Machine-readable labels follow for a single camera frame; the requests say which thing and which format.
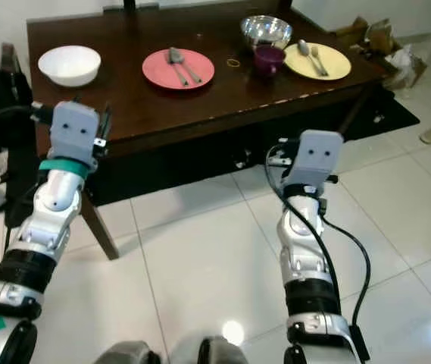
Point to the white bowl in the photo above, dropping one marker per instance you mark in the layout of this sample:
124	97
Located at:
70	62

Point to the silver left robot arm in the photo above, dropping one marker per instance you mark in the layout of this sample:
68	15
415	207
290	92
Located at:
56	205

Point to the dark brown wooden table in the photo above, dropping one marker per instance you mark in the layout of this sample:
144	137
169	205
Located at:
170	106

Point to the pink plate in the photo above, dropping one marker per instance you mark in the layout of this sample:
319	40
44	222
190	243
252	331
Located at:
158	72

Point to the purple cup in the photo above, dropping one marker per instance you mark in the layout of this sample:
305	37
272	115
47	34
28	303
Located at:
268	62

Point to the steel fork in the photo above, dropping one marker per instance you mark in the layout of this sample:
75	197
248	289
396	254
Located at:
316	53
176	74

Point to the yellow plate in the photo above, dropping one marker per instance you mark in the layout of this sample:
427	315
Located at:
336	67

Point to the steel spoon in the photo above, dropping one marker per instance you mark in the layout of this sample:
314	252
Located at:
175	54
303	47

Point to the yellow rubber band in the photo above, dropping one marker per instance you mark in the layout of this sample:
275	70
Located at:
227	62

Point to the shiny steel bowl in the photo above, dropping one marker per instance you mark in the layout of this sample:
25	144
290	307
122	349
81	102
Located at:
264	32

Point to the black monitor stand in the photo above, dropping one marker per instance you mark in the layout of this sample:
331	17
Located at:
130	4

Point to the white plastic bag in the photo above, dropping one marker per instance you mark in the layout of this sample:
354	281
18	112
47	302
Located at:
404	64

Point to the brown paper bag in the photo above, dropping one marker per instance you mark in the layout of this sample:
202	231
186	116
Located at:
378	36

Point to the grey robot right leg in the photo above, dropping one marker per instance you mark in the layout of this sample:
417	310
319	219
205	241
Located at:
226	353

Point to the grey robot leg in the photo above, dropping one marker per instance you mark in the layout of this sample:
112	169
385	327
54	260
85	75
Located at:
226	353
124	354

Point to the grey robot left leg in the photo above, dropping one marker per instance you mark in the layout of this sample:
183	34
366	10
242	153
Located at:
124	354

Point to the grey-blue left wrist camera mount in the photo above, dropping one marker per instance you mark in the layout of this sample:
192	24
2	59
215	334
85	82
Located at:
75	133

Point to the grey-blue wrist camera mount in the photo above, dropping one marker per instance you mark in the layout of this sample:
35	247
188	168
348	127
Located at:
317	155
75	133

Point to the grey-blue right wrist camera mount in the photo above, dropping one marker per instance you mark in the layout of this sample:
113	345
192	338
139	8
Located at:
317	155

